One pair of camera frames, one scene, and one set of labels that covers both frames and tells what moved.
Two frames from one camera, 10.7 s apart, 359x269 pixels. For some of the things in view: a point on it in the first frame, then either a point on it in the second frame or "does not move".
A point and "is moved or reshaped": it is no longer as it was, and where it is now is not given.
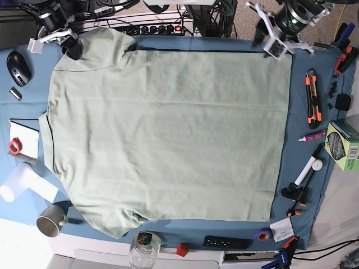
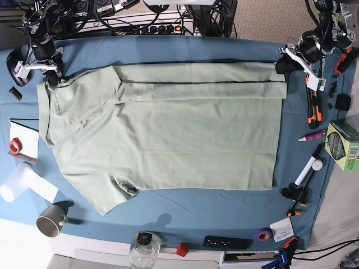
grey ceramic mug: (50, 218) does not move
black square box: (343, 102) does not move
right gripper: (70, 45) → (49, 64)
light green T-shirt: (167, 135) is moved or reshaped
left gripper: (261, 31) → (293, 60)
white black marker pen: (312, 160) does not move
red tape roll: (15, 145) does not move
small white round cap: (317, 165) does not move
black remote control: (230, 242) does not move
